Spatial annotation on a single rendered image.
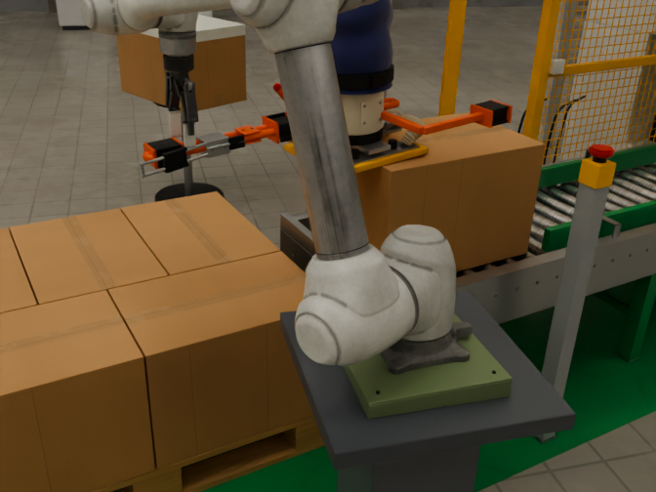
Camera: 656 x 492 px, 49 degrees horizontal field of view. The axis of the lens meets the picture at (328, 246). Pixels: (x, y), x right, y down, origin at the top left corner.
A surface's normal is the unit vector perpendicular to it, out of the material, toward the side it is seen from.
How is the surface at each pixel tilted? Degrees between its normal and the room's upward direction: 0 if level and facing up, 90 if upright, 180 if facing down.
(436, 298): 84
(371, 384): 4
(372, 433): 0
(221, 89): 90
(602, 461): 0
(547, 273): 90
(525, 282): 90
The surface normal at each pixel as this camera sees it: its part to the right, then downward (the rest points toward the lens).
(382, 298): 0.68, -0.01
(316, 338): -0.66, 0.41
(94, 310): 0.03, -0.89
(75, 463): 0.49, 0.40
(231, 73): 0.73, 0.33
